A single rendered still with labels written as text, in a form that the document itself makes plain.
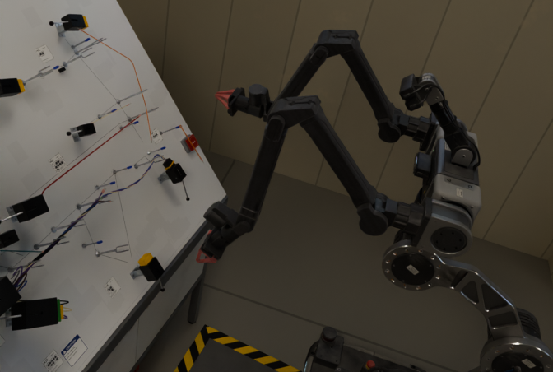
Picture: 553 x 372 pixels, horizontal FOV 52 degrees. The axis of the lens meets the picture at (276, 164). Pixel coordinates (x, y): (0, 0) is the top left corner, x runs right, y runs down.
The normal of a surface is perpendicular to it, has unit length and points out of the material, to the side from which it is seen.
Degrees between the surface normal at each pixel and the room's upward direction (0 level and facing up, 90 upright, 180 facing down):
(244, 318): 0
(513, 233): 90
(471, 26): 90
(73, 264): 50
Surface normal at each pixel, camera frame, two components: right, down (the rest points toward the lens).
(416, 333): 0.19, -0.78
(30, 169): 0.82, -0.22
